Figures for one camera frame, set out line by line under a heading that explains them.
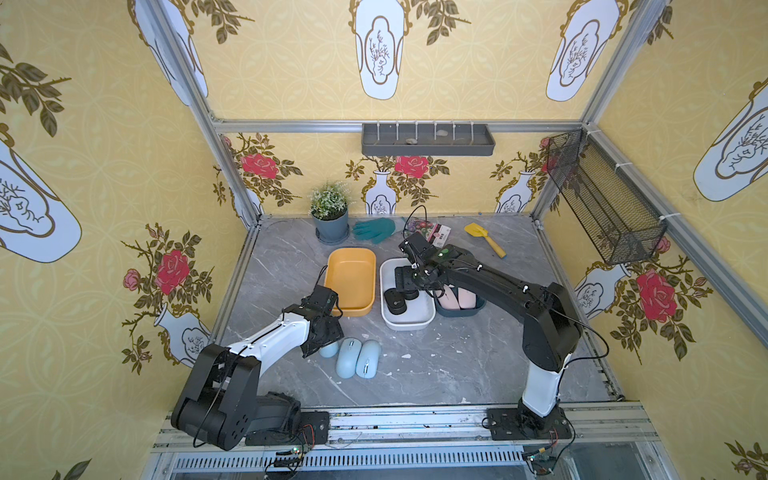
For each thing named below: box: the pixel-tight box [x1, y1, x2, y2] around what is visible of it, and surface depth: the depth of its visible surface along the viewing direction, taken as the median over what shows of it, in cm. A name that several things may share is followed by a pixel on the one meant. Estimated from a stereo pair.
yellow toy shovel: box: [464, 222, 507, 259], surface depth 116 cm
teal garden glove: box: [352, 218, 396, 244], surface depth 119 cm
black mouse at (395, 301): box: [384, 288, 407, 315], surface depth 96 cm
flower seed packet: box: [406, 219, 452, 248], surface depth 119 cm
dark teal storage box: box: [434, 292, 486, 317], surface depth 95 cm
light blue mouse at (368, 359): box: [355, 339, 382, 379], surface depth 84 cm
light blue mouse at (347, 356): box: [336, 337, 362, 379], surface depth 85 cm
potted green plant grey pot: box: [308, 181, 356, 245], surface depth 106 cm
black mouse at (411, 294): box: [404, 289, 420, 300], surface depth 99 cm
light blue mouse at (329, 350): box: [319, 341, 339, 358], surface depth 87 cm
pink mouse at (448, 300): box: [438, 284, 460, 310], surface depth 96 cm
